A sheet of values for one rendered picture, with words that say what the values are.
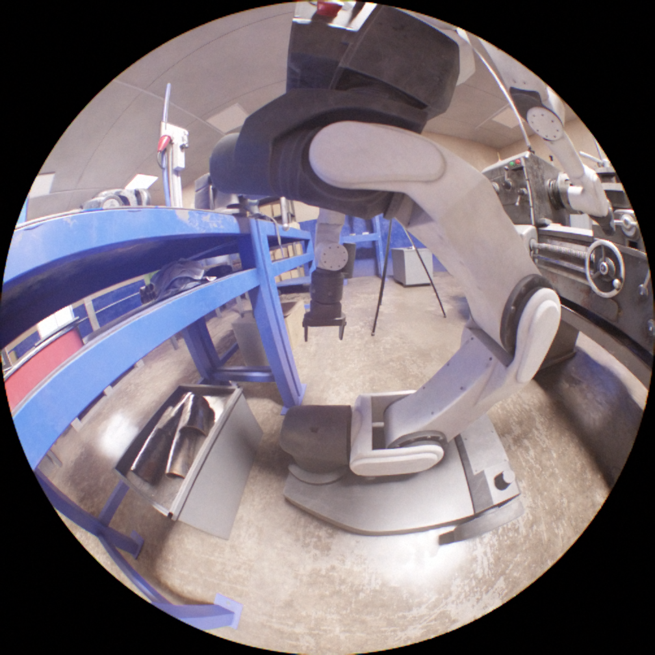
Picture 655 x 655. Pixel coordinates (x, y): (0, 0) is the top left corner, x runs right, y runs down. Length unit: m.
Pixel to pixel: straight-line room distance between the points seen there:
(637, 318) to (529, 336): 0.76
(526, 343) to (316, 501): 0.54
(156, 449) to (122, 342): 0.46
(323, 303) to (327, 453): 0.37
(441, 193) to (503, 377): 0.28
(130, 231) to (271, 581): 0.88
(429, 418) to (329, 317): 0.36
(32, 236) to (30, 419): 0.20
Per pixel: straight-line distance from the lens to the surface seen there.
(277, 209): 4.06
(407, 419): 0.44
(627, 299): 1.03
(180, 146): 1.38
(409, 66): 0.33
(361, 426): 0.44
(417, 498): 0.55
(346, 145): 0.23
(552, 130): 0.52
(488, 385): 0.39
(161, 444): 0.75
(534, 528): 0.90
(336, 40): 0.33
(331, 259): 0.45
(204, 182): 0.75
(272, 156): 0.28
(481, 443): 0.65
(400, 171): 0.22
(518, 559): 0.86
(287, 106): 0.31
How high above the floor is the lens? 0.69
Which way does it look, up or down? 23 degrees down
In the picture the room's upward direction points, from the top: 9 degrees counter-clockwise
